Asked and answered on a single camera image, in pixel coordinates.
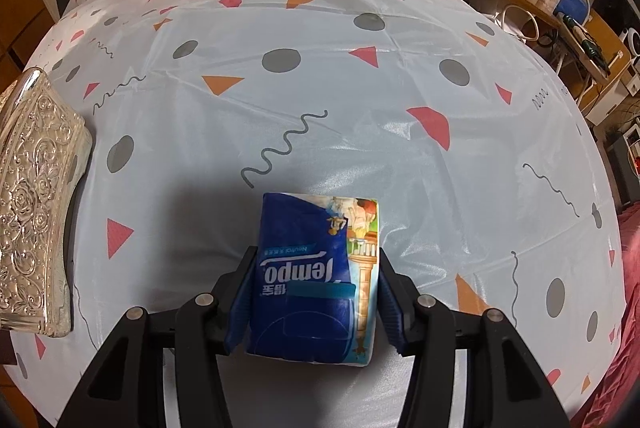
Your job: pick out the white tote bag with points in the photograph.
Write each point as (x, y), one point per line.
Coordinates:
(517, 23)

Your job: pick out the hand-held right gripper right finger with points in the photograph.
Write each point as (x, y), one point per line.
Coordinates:
(392, 308)

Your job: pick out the pink blanket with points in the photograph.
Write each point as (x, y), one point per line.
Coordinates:
(620, 333)

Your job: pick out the small folding table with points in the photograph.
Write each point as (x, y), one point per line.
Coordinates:
(585, 63)

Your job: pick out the black hair tool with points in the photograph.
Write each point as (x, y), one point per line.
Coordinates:
(587, 43)

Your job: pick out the blue tissue packet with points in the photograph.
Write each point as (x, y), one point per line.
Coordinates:
(300, 278)

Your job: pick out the black monitor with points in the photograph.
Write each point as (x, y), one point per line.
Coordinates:
(610, 3)

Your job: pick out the white round fan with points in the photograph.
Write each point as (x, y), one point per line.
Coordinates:
(632, 43)

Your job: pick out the light wooden cabinet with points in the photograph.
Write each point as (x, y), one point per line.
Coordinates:
(615, 93)

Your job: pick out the orange wooden wardrobe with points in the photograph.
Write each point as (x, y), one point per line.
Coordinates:
(20, 18)

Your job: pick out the white low shelf unit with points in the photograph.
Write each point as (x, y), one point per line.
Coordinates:
(625, 163)

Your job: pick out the blue folding chair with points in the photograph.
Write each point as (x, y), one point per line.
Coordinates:
(572, 0)

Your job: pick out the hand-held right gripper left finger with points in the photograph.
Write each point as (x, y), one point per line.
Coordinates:
(240, 313)

